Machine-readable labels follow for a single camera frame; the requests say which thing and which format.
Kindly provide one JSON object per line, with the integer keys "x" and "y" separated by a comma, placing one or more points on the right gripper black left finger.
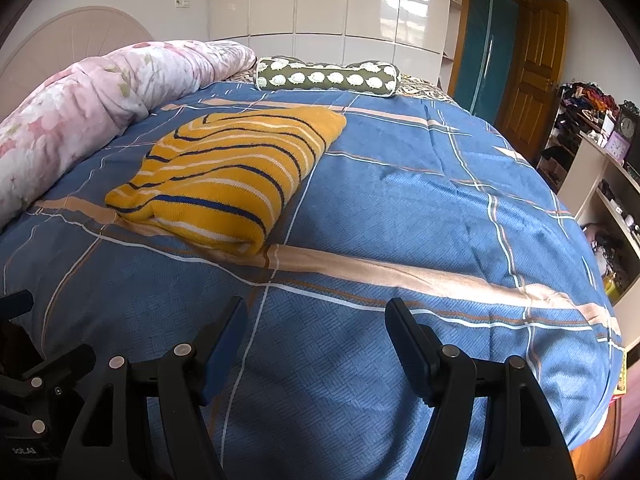
{"x": 143, "y": 420}

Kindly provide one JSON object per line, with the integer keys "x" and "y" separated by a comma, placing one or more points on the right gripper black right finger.
{"x": 521, "y": 438}

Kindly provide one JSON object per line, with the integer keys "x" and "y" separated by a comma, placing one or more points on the yellow striped knit sweater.
{"x": 223, "y": 180}

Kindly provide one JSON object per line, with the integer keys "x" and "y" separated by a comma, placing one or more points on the clothes pile on shelf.
{"x": 590, "y": 101}

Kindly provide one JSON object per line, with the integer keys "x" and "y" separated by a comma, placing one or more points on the blue plaid bed cover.
{"x": 416, "y": 199}

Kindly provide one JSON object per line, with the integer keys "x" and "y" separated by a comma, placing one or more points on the white shelf unit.
{"x": 599, "y": 193}

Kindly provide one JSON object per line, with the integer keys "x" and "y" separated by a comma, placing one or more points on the pink floral quilt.
{"x": 76, "y": 112}

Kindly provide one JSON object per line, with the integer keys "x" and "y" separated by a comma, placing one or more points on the small desk clock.
{"x": 627, "y": 121}

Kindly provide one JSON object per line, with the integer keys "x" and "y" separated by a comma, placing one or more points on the beige rounded headboard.
{"x": 62, "y": 41}

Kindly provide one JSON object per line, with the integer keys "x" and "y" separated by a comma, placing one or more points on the wooden door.
{"x": 525, "y": 114}

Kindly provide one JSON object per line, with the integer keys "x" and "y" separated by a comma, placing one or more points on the green white-dotted bolster pillow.
{"x": 372, "y": 78}

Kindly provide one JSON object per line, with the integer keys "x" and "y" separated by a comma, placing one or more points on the white glossy wardrobe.
{"x": 412, "y": 34}

